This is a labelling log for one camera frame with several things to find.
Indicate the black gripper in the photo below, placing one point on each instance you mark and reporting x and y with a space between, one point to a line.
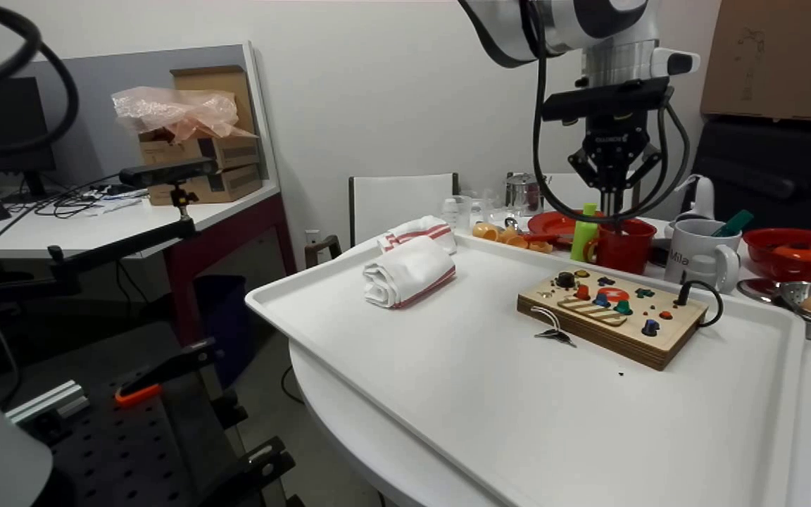
612 149

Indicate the wooden busy board with switches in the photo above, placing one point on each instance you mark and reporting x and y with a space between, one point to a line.
655 350

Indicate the green plastic bottle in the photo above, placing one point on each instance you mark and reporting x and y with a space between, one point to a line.
584 241

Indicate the red plastic cup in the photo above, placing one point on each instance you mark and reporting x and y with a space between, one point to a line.
627 252

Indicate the shallow red plastic bowl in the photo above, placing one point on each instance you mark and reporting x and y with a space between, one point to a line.
550 227

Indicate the white kettle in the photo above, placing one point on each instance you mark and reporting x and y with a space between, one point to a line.
704 198

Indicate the white mug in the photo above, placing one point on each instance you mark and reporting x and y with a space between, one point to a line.
700 253

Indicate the orange food pieces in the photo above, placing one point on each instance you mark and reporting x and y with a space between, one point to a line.
493 232

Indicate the black couch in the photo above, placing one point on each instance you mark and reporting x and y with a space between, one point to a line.
773 172

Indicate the clear plastic bottle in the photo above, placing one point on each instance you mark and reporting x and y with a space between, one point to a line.
458 215

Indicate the wide red bowl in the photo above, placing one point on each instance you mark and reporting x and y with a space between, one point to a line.
801 253

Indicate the folded white red-striped towel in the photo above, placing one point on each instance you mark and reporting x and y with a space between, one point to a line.
421 229

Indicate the brown cardboard sheet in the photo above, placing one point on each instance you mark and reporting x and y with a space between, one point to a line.
781 58

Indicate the white chair back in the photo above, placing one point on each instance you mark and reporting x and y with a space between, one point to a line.
396 201

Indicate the rolled white towel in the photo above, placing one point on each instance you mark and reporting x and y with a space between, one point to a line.
407 270

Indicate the large white plastic tray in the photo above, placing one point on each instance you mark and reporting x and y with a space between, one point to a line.
479 396

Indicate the stacked cardboard boxes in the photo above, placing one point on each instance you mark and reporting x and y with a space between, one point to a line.
227 159

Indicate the crumpled pink plastic bag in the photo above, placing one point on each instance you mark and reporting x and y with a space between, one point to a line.
176 110

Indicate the black clamp with orange tip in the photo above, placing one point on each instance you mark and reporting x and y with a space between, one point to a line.
155 374

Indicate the grey partition panel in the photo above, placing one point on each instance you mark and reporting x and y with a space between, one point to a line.
104 112

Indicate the white desk with red legs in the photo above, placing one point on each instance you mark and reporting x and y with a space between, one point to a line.
96 229

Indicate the black perforated breadboard table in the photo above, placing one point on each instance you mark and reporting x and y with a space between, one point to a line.
113 460

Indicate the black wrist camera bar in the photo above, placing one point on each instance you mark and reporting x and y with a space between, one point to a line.
604 98

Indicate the black stereo camera bar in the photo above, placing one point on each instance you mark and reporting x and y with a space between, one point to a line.
168 172

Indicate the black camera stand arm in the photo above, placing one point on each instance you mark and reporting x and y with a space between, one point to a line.
134 243

